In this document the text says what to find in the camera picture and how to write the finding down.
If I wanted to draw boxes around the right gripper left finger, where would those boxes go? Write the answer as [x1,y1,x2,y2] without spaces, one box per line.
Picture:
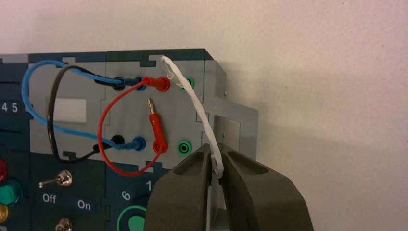
[144,143,213,231]

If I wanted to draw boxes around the black banana plug wire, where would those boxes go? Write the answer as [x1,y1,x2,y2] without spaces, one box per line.
[47,65,126,164]

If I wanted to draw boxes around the green banana socket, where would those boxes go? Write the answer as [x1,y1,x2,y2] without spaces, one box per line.
[178,76,196,92]
[176,140,193,157]

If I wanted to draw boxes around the blue banana plug wire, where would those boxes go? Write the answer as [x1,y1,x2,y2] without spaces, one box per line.
[21,60,147,152]

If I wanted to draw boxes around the grey and dark modular task box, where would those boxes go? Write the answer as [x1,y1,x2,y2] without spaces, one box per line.
[0,48,259,231]

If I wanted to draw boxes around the dark green rotary knob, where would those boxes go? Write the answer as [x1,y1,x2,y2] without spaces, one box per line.
[116,204,152,231]

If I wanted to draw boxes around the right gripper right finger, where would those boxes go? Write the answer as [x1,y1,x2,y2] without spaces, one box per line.
[218,144,315,231]

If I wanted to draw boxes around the metal toggle switch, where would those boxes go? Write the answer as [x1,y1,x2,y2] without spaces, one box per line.
[38,169,73,189]
[54,218,73,231]

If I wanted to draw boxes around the yellow round push button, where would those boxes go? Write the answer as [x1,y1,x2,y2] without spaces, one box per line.
[0,204,10,224]

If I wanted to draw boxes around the white banana plug wire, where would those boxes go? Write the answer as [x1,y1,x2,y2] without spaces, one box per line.
[160,55,225,179]

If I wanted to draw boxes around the green round push button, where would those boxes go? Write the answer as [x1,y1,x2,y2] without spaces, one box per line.
[0,178,24,206]

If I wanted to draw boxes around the red banana plug wire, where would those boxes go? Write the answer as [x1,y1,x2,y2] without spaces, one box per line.
[97,76,171,177]

